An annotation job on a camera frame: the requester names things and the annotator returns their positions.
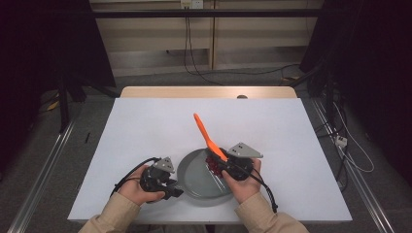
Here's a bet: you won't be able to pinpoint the white wall socket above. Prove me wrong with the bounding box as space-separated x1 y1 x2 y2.
180 0 204 10

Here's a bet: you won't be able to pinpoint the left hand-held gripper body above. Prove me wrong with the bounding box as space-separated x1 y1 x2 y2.
139 156 179 200

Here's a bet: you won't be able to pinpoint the black hanging wall cable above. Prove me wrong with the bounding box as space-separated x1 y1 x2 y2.
183 8 300 86

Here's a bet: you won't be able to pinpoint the grey dustpan with orange edge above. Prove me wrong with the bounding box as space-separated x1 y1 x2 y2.
176 148 235 200

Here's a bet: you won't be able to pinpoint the black horizontal bar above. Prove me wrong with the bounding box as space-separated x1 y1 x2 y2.
91 9 322 18

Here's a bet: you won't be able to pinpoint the white table board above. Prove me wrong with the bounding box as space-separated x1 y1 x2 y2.
67 97 354 225

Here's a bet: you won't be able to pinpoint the person's left hand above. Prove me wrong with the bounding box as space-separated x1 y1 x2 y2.
118 166 166 207

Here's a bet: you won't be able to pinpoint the red beans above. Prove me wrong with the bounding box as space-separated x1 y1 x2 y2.
205 155 225 179

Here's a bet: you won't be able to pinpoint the white floor cable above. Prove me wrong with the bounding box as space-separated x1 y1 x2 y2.
333 103 375 174

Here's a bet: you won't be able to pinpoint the black metal stand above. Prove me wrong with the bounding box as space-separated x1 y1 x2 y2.
57 72 88 134
290 62 336 130

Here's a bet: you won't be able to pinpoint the left hand-held gripper cable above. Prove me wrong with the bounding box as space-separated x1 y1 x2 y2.
110 156 162 198

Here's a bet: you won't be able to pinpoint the person's right hand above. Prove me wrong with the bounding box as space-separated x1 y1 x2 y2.
223 158 262 205

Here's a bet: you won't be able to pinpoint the right hand-held gripper cable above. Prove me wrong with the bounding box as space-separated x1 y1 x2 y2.
231 161 279 214

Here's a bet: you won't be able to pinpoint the black floor cable bundle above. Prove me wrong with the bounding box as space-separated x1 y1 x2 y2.
319 96 349 188

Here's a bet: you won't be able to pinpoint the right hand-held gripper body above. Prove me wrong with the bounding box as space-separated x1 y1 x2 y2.
224 142 264 182

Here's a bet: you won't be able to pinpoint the orange brush with grey bristles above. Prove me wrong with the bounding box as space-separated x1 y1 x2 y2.
192 113 229 178

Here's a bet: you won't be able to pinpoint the hand-held gripper cable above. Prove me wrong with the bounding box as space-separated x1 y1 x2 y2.
231 161 279 214
110 156 162 198

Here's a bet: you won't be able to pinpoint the wooden table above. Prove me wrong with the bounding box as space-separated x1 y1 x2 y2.
120 85 298 99

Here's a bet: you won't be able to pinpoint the metal floor rail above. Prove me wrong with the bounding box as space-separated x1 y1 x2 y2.
312 98 396 233
7 119 77 233

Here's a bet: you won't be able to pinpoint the black curtain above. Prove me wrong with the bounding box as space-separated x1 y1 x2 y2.
0 0 116 173
299 0 412 185

